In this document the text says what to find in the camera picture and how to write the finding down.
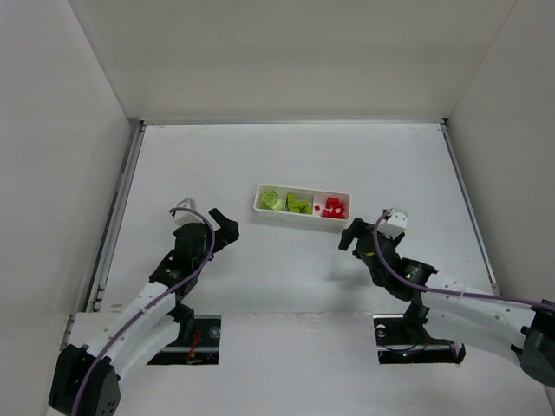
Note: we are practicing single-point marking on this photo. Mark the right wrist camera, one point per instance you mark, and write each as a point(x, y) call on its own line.
point(395, 223)

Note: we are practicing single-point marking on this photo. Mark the red lego pile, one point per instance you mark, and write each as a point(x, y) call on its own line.
point(331, 207)

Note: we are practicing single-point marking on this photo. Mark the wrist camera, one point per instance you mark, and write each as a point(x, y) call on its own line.
point(395, 223)
point(185, 212)

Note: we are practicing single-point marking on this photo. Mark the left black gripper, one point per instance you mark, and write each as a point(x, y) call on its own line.
point(212, 234)

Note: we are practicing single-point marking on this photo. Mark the white three-compartment tray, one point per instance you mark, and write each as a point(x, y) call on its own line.
point(295, 218)

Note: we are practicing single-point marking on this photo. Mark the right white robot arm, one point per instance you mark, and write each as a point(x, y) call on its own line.
point(518, 330)

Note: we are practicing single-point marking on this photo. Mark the lime green 2x2 lego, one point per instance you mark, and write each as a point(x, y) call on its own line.
point(271, 201)

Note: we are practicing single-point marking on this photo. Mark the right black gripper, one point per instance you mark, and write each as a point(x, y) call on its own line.
point(362, 242)

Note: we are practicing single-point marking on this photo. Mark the lime green 2x4 lego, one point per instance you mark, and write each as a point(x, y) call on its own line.
point(301, 203)

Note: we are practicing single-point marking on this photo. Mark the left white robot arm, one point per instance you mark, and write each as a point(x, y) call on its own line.
point(88, 378)

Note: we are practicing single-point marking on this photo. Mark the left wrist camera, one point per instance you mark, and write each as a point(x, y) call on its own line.
point(185, 212)

